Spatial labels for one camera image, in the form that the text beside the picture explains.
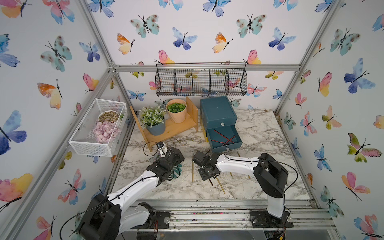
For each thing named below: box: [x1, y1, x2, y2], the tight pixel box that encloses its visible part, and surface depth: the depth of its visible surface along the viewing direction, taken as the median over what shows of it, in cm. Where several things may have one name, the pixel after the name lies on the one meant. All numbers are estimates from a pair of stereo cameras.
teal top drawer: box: [206, 117, 238, 130], surface depth 91 cm
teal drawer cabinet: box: [200, 96, 241, 141], surface depth 97 cm
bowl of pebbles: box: [97, 110, 120, 123], surface depth 72 cm
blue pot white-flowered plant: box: [138, 104, 166, 136], surface depth 89 cm
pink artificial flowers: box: [93, 121, 122, 143], surface depth 65 cm
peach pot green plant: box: [165, 99, 187, 124], surface depth 100 cm
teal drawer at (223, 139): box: [206, 125, 243, 153], surface depth 97 cm
